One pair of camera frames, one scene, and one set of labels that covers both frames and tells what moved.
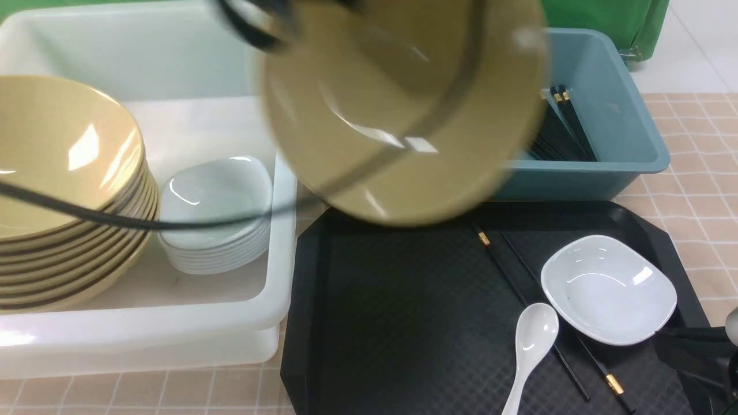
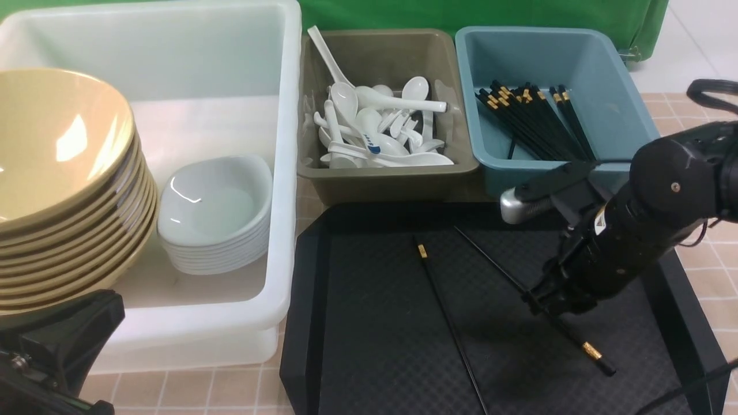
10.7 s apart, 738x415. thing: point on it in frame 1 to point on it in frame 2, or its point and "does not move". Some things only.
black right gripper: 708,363 to 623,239
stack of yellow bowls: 72,142 does not move
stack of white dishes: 219,189 does not move
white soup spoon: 536,334 to 345,99
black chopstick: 484,239 to 424,256
